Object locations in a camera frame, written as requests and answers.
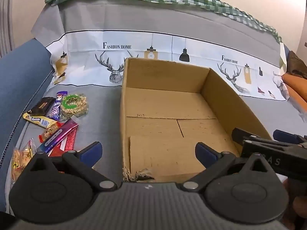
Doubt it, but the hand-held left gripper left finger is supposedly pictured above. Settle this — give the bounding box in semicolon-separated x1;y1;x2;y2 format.
20;142;118;193

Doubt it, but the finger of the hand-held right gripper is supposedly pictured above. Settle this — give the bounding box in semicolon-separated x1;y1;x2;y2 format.
231;128;274;147
273;129;307;145

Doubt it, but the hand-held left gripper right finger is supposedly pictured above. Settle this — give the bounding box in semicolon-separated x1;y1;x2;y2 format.
180;142;276;192

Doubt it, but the red foil packet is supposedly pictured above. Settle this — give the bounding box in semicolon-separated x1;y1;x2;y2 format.
49;126;78;157

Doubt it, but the round puffed rice cake packet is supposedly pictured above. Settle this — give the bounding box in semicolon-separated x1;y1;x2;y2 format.
60;93;90;118

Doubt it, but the purple snack packet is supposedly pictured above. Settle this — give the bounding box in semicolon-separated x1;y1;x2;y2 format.
47;90;69;121

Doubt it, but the cardboard box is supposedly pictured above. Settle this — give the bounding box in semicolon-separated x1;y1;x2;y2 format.
120;57;272;182

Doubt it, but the yellow wafer packet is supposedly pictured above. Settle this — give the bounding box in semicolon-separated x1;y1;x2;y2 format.
23;113;58;128

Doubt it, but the black chocolate bar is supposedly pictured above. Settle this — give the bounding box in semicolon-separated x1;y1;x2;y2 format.
27;97;57;117

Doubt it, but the person's right hand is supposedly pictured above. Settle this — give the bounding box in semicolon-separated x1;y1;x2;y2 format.
293;194;307;219

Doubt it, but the magenta snack packet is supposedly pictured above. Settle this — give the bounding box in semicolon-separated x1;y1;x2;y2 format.
36;117;79;154

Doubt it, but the red-ended peanut bar packet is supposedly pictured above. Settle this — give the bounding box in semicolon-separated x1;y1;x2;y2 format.
39;121;65;143

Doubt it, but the orange cushion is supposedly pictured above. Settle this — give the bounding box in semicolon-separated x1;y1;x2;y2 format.
281;73;307;122

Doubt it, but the clear bag of yellow chips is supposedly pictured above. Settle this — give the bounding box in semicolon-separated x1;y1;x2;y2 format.
11;138;37;185

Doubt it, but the brown cloth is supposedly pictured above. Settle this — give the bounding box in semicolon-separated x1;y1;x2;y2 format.
286;50;307;79

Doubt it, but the grey deer-print cloth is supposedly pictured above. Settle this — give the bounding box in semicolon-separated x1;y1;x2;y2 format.
5;0;307;197

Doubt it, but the grey curtain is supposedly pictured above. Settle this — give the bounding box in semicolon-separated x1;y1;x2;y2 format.
0;0;16;58

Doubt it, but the braided metal chain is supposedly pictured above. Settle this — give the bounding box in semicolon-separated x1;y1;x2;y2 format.
0;68;54;167

